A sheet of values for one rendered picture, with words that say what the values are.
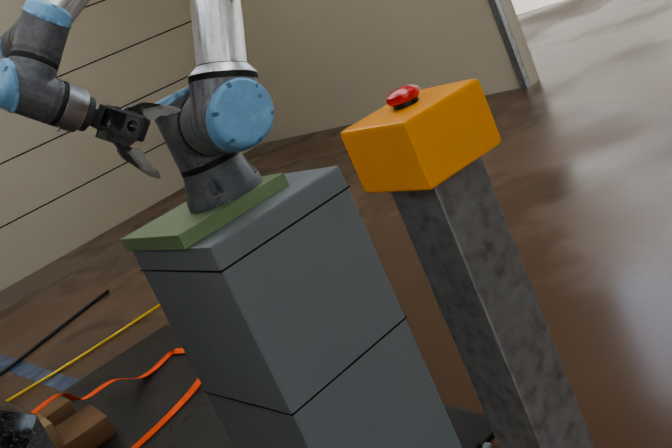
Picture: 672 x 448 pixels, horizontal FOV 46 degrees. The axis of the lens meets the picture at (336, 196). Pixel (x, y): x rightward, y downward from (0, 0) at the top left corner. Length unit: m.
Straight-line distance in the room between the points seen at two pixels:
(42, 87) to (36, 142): 6.21
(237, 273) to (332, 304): 0.27
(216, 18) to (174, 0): 6.92
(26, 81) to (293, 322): 0.75
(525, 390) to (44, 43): 1.07
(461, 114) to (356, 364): 1.14
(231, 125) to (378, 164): 0.82
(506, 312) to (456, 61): 5.54
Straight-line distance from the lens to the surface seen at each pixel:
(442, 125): 0.84
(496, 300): 0.92
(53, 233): 7.76
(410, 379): 2.03
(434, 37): 6.47
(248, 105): 1.68
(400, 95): 0.87
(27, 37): 1.60
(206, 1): 1.74
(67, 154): 7.86
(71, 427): 3.40
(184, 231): 1.75
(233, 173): 1.85
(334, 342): 1.86
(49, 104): 1.58
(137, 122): 1.58
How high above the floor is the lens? 1.23
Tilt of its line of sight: 14 degrees down
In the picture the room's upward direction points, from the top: 24 degrees counter-clockwise
